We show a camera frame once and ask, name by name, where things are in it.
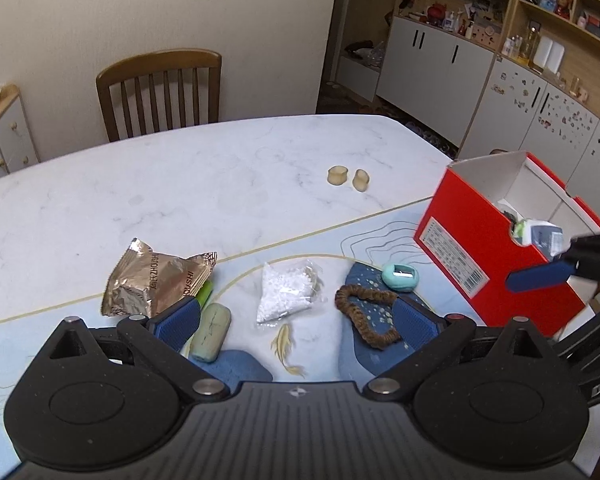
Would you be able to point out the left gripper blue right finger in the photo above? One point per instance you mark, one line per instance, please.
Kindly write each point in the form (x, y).
(436, 342)

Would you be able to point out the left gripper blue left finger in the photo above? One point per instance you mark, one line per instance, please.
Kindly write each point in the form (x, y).
(156, 344)

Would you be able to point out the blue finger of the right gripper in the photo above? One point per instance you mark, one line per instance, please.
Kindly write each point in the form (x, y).
(549, 274)

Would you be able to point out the white pouch package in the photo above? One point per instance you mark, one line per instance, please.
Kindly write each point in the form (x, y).
(542, 235)

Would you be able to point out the grey green soap bar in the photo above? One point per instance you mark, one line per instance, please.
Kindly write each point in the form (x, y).
(207, 341)

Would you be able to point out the green stick package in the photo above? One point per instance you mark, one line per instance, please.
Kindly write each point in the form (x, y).
(203, 294)

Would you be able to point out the gold foil snack bag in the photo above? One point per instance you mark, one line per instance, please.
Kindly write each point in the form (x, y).
(146, 282)

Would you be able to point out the teal small round device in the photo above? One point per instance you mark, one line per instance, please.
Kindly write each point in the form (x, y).
(400, 277)

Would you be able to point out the red white cardboard box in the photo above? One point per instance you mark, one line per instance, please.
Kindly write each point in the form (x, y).
(467, 233)

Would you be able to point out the clear bag white beads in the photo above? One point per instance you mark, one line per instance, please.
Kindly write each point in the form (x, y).
(287, 288)

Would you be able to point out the beige round piece right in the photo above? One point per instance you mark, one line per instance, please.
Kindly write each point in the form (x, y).
(361, 180)

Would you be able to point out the beige round piece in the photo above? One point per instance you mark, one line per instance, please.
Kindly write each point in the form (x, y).
(361, 180)
(337, 175)

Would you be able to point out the beige round piece left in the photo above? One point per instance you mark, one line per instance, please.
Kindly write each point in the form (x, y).
(337, 175)

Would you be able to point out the wooden white side cabinet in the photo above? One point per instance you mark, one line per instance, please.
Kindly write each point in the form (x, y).
(17, 150)

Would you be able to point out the brown wooden chair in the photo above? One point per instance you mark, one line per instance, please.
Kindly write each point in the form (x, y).
(160, 91)

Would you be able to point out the white wooden wall cabinet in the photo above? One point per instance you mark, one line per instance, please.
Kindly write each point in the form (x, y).
(484, 76)

